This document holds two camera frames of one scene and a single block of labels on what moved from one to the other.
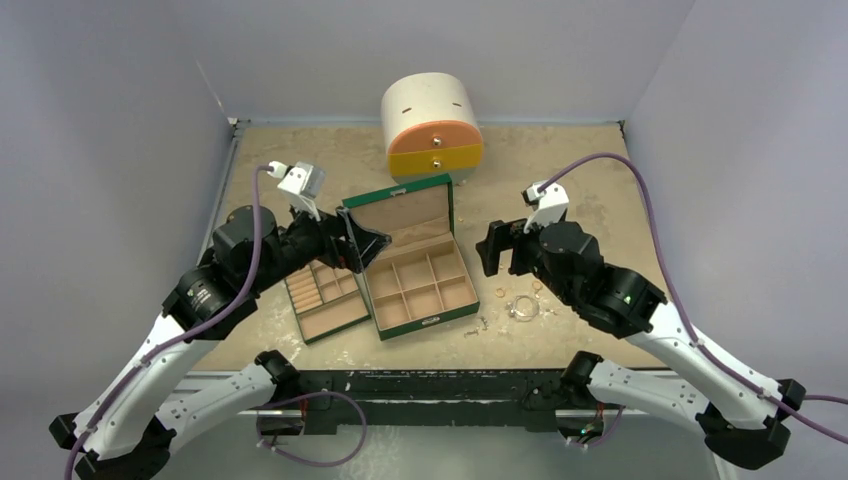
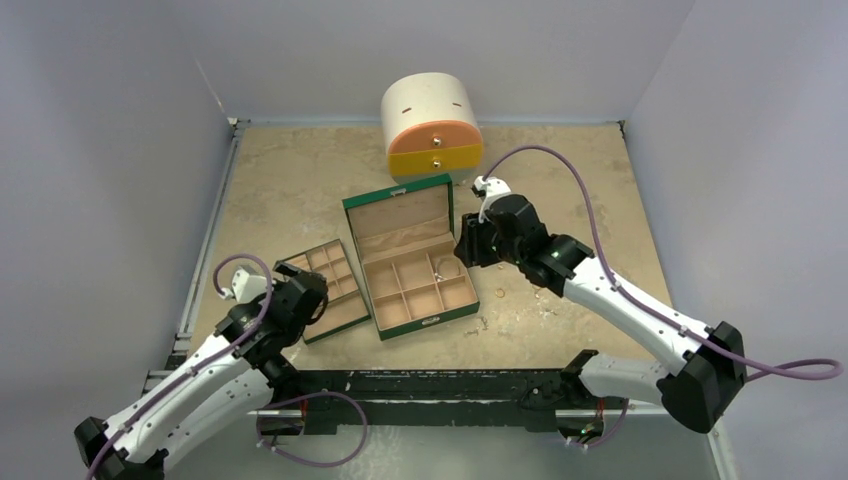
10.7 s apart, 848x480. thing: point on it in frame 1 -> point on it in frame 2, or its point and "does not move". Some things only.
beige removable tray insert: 326,300 does not move
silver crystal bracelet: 523,308 -> 440,278
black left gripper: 357,247 -> 286,269
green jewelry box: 420,278 does not move
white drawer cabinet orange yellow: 430,128 does not move
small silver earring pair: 476,330 does not move
